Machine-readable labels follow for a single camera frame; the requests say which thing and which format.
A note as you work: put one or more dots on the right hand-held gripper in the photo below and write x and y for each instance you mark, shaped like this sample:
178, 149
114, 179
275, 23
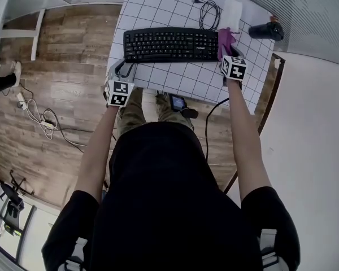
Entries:
234, 69

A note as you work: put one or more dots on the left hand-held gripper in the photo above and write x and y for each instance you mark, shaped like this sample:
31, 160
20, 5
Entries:
118, 92

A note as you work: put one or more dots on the purple cloth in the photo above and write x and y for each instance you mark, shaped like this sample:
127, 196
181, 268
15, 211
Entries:
227, 38

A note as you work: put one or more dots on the black keyboard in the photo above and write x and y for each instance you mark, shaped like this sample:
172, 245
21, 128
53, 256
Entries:
169, 44

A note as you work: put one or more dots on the person's right forearm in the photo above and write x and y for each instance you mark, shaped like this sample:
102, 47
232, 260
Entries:
245, 140

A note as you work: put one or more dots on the person's left forearm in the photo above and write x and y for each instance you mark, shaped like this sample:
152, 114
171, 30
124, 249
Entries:
101, 145

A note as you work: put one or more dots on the black bottle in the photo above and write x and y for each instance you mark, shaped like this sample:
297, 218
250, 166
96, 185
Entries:
264, 31

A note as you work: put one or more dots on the white paper sheet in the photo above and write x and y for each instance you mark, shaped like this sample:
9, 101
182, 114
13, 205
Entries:
231, 11

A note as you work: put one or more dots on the person's camouflage trousers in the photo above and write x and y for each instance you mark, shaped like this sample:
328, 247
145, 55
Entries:
132, 114

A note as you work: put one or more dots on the white checked tablecloth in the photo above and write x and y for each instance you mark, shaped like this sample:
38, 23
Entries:
180, 75

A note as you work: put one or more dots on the black device with screen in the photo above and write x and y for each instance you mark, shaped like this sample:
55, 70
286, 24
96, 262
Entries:
177, 102

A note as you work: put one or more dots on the glass partition with blinds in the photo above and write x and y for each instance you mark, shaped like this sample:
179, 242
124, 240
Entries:
313, 18

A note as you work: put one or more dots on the white power strip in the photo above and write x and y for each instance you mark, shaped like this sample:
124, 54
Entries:
21, 100
49, 124

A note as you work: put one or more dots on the person's black shirt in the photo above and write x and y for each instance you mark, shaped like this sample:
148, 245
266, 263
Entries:
172, 193

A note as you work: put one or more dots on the black office chair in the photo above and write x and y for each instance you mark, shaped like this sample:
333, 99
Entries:
12, 205

